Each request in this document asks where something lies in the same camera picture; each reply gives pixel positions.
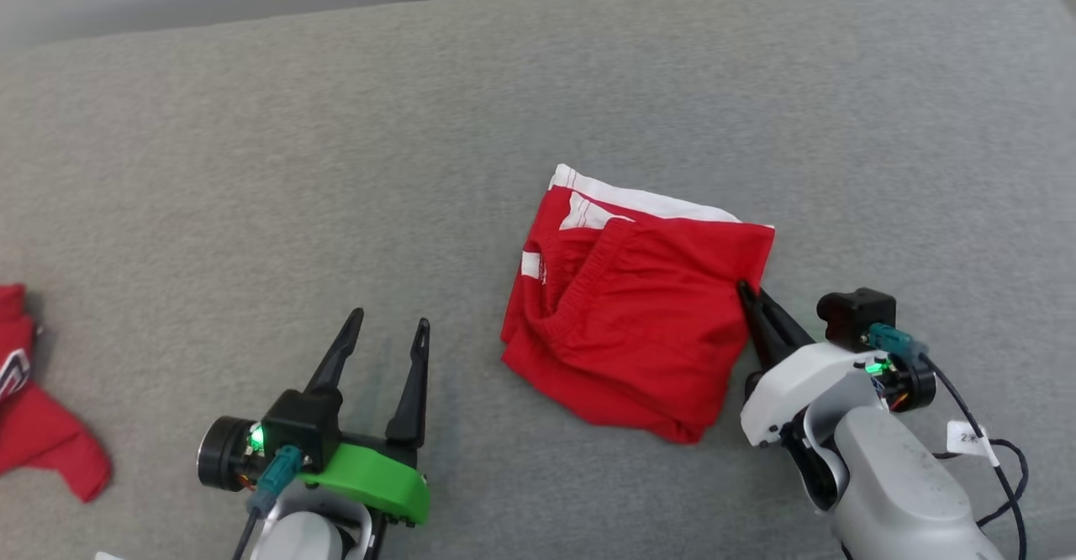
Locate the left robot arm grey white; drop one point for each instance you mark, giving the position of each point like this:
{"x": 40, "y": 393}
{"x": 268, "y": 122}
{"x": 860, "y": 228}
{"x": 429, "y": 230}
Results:
{"x": 311, "y": 535}

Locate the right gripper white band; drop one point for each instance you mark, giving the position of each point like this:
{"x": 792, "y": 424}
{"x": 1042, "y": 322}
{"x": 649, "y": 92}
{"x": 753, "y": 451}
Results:
{"x": 799, "y": 388}

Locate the grey fabric sofa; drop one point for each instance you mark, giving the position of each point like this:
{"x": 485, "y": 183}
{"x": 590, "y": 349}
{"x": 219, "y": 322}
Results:
{"x": 252, "y": 165}

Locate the red shirt white sleeves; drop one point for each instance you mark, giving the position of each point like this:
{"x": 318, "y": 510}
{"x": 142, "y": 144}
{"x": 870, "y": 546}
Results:
{"x": 38, "y": 425}

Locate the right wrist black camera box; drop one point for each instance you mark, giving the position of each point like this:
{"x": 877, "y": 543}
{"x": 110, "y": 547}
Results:
{"x": 853, "y": 316}

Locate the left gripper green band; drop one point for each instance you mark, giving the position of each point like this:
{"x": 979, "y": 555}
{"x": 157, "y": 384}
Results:
{"x": 374, "y": 480}

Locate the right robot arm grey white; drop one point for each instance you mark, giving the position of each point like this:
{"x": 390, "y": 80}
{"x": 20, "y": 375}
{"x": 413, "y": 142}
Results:
{"x": 899, "y": 493}

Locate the red shorts white trim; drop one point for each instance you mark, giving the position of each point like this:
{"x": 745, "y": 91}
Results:
{"x": 639, "y": 324}

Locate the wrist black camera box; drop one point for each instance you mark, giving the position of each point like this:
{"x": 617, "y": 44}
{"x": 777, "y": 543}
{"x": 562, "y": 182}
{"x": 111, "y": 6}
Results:
{"x": 853, "y": 316}
{"x": 303, "y": 425}

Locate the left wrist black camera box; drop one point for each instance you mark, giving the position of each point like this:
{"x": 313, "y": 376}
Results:
{"x": 303, "y": 425}

